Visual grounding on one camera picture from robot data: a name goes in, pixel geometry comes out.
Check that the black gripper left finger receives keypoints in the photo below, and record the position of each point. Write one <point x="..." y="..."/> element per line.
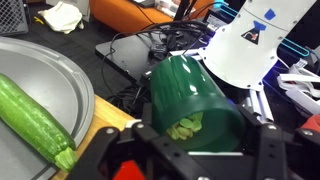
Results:
<point x="160" y="150"/>

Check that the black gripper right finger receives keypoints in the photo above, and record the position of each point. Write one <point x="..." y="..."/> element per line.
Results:
<point x="273" y="156"/>

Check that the light green food pieces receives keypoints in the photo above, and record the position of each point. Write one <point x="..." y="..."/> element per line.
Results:
<point x="185" y="126"/>

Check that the dark green plastic cup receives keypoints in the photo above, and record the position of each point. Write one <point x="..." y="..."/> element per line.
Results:
<point x="180" y="86"/>

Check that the red object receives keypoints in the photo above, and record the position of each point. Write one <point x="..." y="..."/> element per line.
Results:
<point x="311" y="124"/>

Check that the black flat box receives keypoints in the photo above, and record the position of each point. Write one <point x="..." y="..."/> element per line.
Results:
<point x="130" y="55"/>

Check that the grey round tray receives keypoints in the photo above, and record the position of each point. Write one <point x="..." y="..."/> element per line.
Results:
<point x="50" y="76"/>

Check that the large green zucchini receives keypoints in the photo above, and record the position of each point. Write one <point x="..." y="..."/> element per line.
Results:
<point x="26" y="116"/>

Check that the orange furniture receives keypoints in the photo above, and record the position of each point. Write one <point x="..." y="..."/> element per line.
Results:
<point x="113" y="13"/>

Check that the white cloth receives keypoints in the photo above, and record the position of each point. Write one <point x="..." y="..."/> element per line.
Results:
<point x="61" y="16"/>

